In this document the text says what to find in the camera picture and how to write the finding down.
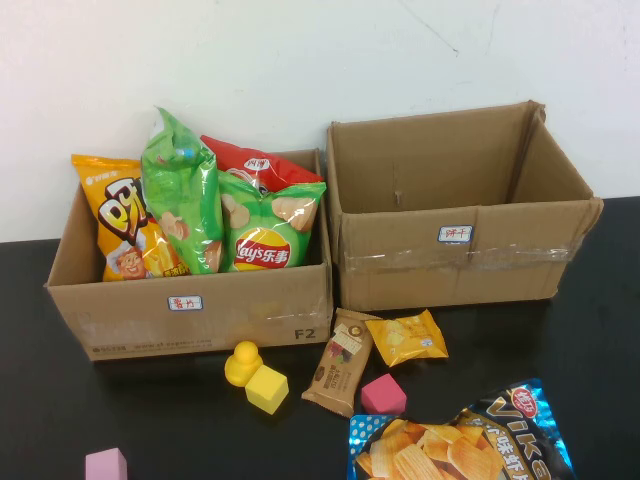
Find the small yellow snack packet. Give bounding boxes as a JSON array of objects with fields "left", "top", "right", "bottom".
[{"left": 364, "top": 308, "right": 450, "bottom": 369}]

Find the blue Vika chips bag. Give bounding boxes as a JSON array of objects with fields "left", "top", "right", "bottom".
[{"left": 347, "top": 378, "right": 579, "bottom": 480}]

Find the brown snack bar packet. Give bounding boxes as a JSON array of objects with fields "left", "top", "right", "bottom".
[{"left": 301, "top": 308, "right": 384, "bottom": 419}]

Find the tall green snack bag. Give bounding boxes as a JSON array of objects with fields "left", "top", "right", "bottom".
[{"left": 140, "top": 105, "right": 225, "bottom": 275}]

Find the green Lay's chips bag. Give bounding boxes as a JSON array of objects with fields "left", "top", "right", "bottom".
[{"left": 217, "top": 169, "right": 327, "bottom": 274}]

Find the taped brown cardboard box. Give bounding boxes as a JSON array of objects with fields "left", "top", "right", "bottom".
[{"left": 325, "top": 99, "right": 605, "bottom": 314}]

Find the red chips bag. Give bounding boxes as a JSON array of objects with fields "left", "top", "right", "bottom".
[{"left": 199, "top": 134, "right": 325, "bottom": 196}]

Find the yellow rubber duck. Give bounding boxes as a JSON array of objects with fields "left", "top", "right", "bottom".
[{"left": 223, "top": 340, "right": 265, "bottom": 389}]

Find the yellow foam cube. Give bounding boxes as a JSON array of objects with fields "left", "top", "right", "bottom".
[{"left": 244, "top": 364, "right": 290, "bottom": 416}]

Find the magenta foam cube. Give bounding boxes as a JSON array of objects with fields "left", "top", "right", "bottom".
[{"left": 360, "top": 373, "right": 408, "bottom": 416}]

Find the cardboard box printed F2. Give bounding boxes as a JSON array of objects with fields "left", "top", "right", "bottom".
[{"left": 43, "top": 147, "right": 335, "bottom": 364}]

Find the orange chips bag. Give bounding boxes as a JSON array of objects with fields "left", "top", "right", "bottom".
[{"left": 70, "top": 153, "right": 189, "bottom": 283}]

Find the light pink foam cube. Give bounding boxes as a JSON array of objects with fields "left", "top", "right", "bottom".
[{"left": 84, "top": 447, "right": 128, "bottom": 480}]

